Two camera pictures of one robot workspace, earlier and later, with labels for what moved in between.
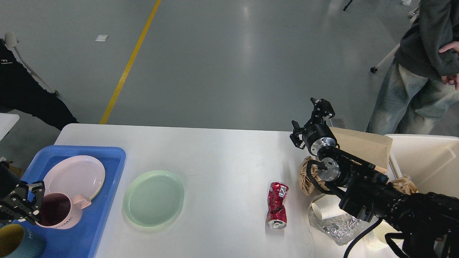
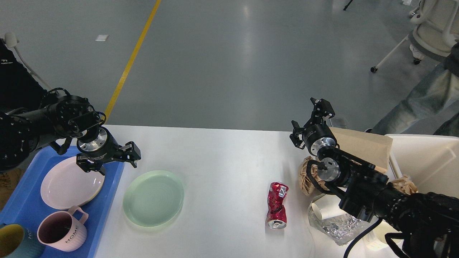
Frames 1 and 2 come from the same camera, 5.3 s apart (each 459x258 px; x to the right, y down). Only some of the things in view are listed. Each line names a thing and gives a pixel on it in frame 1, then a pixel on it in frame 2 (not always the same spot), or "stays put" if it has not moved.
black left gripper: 32,194 → 103,147
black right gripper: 317,135 stays put
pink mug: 59,211 → 60,230
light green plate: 152,198 stays put
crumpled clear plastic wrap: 343,228 stays put
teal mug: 16,242 stays put
